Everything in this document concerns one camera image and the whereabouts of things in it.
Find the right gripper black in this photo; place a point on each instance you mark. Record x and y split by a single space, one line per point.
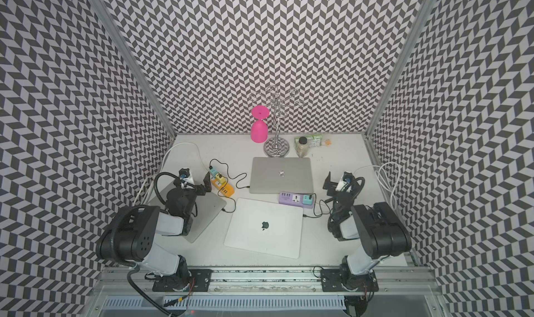
331 185

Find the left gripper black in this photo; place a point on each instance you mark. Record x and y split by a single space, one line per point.
207 185

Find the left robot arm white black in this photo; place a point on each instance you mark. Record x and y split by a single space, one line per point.
184 210

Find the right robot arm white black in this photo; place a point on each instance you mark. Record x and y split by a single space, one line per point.
379 230

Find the silver closed laptop left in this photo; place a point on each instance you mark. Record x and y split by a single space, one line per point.
208 207

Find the yellow charger on orange strip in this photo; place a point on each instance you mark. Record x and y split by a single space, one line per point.
221 179

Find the grey closed laptop centre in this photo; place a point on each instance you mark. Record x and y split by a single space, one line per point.
276 175

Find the white closed laptop front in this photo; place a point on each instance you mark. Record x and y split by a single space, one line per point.
266 227

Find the orange power strip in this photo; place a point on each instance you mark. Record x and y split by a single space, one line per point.
224 189

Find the purple power strip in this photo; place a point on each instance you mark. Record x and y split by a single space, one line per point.
293 199

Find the spice jar black lid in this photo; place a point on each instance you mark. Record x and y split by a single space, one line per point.
302 147

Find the green snack packet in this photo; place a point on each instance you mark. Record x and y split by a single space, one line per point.
315 140

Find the chrome glass holder stand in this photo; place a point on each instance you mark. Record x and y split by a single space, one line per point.
275 147

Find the pink plastic wine glass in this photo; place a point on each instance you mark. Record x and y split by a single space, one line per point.
259 129

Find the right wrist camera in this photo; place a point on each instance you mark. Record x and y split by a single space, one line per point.
345 182

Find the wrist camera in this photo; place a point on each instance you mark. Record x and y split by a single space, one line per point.
185 176
345 182

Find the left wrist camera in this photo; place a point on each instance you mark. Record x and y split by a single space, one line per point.
185 176

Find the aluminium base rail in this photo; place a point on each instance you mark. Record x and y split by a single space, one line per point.
309 280

